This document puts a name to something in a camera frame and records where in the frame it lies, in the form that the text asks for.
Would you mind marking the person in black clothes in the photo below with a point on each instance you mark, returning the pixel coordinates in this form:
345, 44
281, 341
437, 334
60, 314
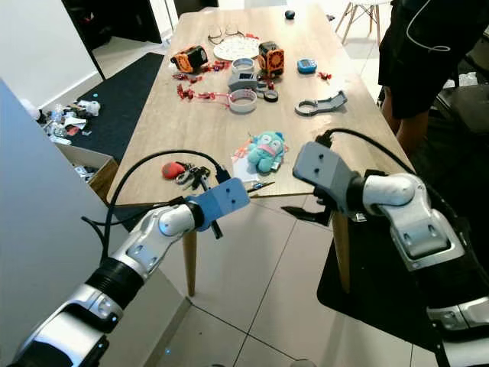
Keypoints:
428, 69

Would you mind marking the small black ball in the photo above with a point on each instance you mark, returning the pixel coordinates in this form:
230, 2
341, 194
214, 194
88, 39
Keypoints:
289, 14

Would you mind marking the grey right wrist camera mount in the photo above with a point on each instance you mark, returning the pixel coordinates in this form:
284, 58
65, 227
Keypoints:
325, 172

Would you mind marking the black floor mat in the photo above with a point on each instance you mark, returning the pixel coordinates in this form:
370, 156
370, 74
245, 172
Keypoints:
374, 306

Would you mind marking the small pale tape roll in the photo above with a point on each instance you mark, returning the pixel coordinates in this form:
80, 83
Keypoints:
234, 66

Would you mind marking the red fob key bunch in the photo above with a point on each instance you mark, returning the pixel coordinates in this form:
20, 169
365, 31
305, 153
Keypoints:
173, 170

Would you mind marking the small red plastic part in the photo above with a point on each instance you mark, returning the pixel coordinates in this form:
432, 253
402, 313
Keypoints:
183, 77
323, 76
210, 97
187, 93
214, 67

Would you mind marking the white chair wooden legs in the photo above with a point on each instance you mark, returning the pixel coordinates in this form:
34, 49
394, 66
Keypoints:
355, 6

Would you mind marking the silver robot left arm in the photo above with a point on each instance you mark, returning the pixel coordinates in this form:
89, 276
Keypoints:
160, 237

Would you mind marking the clear plastic paper sleeve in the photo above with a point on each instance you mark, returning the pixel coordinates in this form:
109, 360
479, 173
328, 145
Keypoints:
243, 172

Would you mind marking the tall orange black device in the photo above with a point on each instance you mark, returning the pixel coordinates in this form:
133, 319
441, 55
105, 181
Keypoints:
271, 59

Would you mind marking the dark navy rug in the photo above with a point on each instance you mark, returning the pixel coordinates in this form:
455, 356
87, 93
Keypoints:
122, 99

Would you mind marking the brown cardboard box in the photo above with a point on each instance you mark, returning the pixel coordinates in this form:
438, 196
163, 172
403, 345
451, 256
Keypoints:
99, 172

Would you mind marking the light wooden table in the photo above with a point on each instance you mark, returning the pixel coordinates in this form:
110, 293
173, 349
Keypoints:
160, 130

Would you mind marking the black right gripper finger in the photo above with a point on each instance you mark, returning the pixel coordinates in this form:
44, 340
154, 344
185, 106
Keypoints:
313, 215

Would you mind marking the small blue device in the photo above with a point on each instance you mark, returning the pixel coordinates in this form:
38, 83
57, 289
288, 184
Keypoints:
306, 66

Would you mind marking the large white tape roll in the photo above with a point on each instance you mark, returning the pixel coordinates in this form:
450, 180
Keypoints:
231, 103

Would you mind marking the white round patterned plate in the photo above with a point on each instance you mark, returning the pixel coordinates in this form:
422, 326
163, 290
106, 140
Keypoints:
235, 48

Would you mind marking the grey box device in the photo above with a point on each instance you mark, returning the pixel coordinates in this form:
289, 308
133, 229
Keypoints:
242, 82

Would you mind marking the crumpled plastic rubbish pile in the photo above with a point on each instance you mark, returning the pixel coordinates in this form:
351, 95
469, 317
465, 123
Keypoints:
65, 118

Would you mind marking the small black tape roll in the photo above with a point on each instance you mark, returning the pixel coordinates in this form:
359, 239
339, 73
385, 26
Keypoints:
266, 97

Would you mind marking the teal plush toy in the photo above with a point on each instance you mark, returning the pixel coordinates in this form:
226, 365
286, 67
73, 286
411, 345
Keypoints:
266, 151

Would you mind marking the wide orange black device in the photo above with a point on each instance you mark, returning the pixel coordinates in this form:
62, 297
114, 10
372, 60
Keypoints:
189, 59

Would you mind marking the white partition board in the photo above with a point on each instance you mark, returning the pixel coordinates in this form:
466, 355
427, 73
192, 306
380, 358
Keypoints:
46, 252

